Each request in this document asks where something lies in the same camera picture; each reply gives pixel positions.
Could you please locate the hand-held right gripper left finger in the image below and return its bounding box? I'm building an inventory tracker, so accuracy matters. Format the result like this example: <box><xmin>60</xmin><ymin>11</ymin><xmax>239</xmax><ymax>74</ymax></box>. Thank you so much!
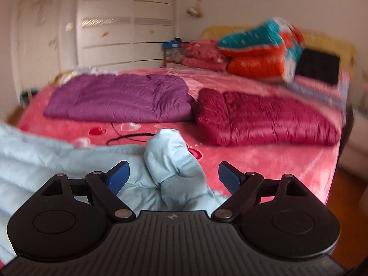
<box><xmin>40</xmin><ymin>160</ymin><xmax>136</xmax><ymax>224</ymax></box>

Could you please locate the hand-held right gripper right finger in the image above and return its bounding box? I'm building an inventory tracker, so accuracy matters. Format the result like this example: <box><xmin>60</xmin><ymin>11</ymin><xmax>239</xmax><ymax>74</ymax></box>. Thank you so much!
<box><xmin>211</xmin><ymin>162</ymin><xmax>309</xmax><ymax>224</ymax></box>

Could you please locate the light blue down jacket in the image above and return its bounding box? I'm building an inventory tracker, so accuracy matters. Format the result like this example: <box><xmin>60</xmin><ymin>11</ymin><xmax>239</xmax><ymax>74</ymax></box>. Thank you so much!
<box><xmin>0</xmin><ymin>121</ymin><xmax>230</xmax><ymax>265</ymax></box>

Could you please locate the pink bed with blanket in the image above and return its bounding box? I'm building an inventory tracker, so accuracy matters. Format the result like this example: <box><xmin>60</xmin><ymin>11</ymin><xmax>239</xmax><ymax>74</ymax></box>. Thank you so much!
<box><xmin>17</xmin><ymin>67</ymin><xmax>350</xmax><ymax>208</ymax></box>

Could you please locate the dark red down jacket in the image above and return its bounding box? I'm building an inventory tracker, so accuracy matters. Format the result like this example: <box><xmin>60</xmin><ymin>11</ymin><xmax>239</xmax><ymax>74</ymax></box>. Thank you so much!
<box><xmin>192</xmin><ymin>88</ymin><xmax>341</xmax><ymax>147</ymax></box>

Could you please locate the purple down jacket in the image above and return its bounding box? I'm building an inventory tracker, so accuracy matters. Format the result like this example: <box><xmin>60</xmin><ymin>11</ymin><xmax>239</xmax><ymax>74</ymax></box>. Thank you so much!
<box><xmin>44</xmin><ymin>74</ymin><xmax>195</xmax><ymax>122</ymax></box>

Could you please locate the pale patterned cloth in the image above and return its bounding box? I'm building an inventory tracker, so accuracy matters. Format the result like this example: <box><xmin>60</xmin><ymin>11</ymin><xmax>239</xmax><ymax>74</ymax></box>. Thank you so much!
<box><xmin>53</xmin><ymin>67</ymin><xmax>119</xmax><ymax>86</ymax></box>

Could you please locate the pink folded bedding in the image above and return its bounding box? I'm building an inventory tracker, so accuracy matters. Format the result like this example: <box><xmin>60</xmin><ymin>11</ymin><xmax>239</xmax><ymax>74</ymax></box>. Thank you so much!
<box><xmin>287</xmin><ymin>74</ymin><xmax>350</xmax><ymax>110</ymax></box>

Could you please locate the pink printed folded blanket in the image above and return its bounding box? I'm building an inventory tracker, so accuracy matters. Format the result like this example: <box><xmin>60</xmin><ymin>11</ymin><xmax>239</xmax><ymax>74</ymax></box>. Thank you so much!
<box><xmin>182</xmin><ymin>38</ymin><xmax>231</xmax><ymax>71</ymax></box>

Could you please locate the teal and orange folded quilt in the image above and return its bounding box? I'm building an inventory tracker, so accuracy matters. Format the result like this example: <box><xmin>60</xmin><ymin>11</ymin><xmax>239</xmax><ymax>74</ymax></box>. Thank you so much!
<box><xmin>217</xmin><ymin>18</ymin><xmax>306</xmax><ymax>83</ymax></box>

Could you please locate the white nightstand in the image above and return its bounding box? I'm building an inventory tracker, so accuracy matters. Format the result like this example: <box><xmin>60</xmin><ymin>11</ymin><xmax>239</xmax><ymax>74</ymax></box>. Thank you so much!
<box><xmin>339</xmin><ymin>105</ymin><xmax>368</xmax><ymax>173</ymax></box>

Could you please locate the blue storage box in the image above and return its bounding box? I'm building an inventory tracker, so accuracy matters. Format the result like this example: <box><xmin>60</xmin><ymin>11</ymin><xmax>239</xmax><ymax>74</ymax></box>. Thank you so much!
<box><xmin>161</xmin><ymin>41</ymin><xmax>185</xmax><ymax>64</ymax></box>

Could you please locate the black cloth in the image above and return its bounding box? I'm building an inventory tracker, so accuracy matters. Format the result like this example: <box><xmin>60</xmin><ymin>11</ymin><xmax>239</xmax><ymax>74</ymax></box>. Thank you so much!
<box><xmin>294</xmin><ymin>49</ymin><xmax>341</xmax><ymax>86</ymax></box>

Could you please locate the white wardrobe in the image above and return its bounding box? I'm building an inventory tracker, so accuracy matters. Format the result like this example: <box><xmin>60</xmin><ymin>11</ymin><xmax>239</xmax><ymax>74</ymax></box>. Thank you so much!
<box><xmin>11</xmin><ymin>0</ymin><xmax>175</xmax><ymax>76</ymax></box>

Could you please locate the yellow printed headboard cover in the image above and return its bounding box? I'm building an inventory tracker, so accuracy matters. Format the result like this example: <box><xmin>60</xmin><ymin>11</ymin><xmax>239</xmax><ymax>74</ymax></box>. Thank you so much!
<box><xmin>200</xmin><ymin>26</ymin><xmax>356</xmax><ymax>70</ymax></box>

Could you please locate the hanging wall ornament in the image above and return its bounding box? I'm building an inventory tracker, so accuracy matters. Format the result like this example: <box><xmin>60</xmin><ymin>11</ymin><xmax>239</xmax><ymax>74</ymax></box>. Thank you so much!
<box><xmin>186</xmin><ymin>0</ymin><xmax>204</xmax><ymax>18</ymax></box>

